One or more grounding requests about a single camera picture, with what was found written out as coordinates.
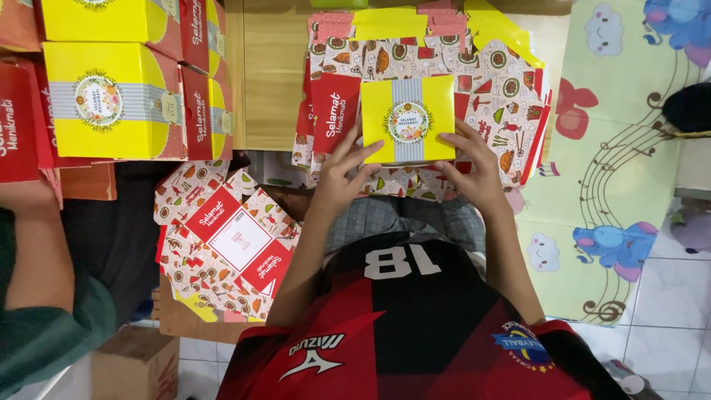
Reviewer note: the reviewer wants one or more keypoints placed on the brown cardboard box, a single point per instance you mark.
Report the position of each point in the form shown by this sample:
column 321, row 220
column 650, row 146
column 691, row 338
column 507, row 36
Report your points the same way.
column 136, row 364

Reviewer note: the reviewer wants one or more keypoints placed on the grey plaid shorts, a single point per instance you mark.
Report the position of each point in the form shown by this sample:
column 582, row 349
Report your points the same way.
column 389, row 214

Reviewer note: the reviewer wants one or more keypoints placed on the cartoon print play mat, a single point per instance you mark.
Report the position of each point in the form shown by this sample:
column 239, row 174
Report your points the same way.
column 611, row 166

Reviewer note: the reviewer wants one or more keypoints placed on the person's right hand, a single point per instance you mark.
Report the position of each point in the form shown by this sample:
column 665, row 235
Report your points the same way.
column 480, row 178

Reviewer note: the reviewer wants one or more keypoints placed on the heap of unfolded printed cartons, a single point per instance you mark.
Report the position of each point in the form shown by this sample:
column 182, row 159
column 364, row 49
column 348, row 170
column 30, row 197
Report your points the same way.
column 233, row 239

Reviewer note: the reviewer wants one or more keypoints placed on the purple plush toy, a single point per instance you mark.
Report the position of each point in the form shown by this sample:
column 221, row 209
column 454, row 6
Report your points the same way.
column 691, row 228

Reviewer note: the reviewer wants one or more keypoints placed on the stack of flat printed cartons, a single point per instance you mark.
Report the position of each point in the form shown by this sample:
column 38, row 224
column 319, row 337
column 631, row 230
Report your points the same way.
column 502, row 83

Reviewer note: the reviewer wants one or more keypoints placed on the yellow carton with striped band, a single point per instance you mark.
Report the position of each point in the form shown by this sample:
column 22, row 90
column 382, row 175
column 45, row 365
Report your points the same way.
column 408, row 94

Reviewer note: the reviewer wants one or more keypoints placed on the black round object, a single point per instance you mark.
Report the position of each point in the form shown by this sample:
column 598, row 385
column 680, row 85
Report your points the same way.
column 689, row 108

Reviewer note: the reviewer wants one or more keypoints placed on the red black sports jersey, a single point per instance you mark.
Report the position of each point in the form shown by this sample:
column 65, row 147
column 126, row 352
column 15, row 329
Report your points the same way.
column 422, row 333

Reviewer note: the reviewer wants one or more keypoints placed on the stack of assembled yellow red boxes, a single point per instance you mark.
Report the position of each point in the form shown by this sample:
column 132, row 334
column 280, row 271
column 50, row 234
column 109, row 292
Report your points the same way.
column 111, row 100

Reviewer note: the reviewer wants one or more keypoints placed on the person's left hand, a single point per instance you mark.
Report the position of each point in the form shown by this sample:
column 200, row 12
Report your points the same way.
column 333, row 186

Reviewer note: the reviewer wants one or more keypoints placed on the brown cardboard sheet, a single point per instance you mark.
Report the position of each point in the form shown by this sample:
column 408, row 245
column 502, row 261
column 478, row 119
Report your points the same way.
column 186, row 328

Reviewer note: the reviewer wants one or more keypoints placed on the grey storage box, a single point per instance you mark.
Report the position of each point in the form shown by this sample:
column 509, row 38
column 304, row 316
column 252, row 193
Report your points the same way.
column 694, row 166

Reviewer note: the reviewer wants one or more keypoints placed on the small white pink object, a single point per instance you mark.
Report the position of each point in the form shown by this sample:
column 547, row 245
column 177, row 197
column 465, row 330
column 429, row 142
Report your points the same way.
column 630, row 380

